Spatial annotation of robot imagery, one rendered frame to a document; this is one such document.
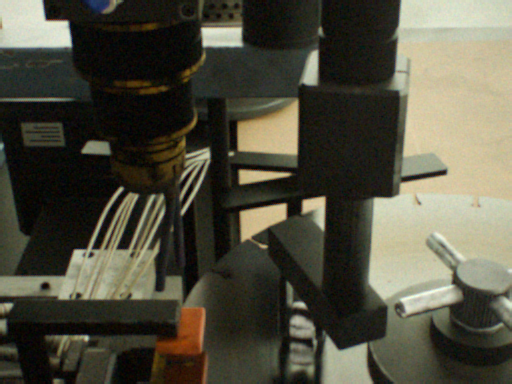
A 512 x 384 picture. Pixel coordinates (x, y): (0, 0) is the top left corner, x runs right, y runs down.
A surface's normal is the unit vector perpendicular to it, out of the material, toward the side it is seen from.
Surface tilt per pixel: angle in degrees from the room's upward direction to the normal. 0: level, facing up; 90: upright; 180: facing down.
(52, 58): 90
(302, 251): 0
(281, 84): 90
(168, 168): 90
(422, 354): 5
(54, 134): 90
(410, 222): 0
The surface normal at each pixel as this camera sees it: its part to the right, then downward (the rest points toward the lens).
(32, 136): -0.02, 0.53
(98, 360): -0.01, -0.85
